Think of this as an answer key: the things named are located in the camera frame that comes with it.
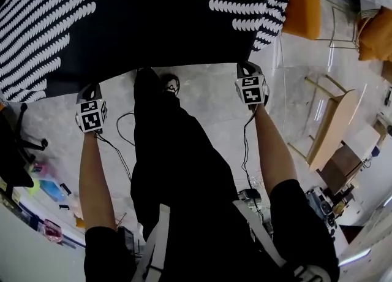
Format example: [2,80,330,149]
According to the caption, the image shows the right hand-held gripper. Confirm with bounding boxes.
[234,61,271,111]

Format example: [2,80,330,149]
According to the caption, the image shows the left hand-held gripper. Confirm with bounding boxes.
[75,83,109,135]

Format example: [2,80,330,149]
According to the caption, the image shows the black white patterned cloth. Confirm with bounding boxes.
[0,0,290,104]

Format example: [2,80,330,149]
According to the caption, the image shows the orange sofa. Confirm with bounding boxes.
[281,0,322,41]

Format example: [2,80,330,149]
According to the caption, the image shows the person's left forearm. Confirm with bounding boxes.
[78,130,116,232]

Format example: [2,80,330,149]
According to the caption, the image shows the person's right forearm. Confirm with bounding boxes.
[250,102,300,198]

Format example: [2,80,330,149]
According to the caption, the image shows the person's right shoe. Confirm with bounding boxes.
[160,73,181,94]

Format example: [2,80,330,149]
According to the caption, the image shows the black office chair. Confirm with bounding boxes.
[0,102,49,188]

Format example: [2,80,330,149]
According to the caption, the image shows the blue plastic item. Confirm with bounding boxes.
[39,179,67,202]

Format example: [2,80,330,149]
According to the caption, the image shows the wooden oval coffee table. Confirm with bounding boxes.
[287,74,359,172]

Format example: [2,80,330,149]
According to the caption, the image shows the black power box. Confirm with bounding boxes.
[238,188,262,204]

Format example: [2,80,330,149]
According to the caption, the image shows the person's black clothing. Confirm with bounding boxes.
[84,67,341,282]

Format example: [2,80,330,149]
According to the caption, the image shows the brown wooden cabinet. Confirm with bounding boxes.
[317,123,382,195]

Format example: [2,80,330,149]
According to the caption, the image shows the cluttered electronic equipment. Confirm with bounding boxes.
[306,184,341,237]

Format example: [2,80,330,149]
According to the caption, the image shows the white body harness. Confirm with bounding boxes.
[131,199,326,282]

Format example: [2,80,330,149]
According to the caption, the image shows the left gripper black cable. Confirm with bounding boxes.
[96,111,136,183]

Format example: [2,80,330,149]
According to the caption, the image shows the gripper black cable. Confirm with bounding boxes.
[241,109,262,190]
[96,111,136,183]

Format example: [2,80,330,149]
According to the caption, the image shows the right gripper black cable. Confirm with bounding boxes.
[241,109,262,190]

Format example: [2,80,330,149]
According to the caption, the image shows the metal wire chair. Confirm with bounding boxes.
[317,0,363,51]

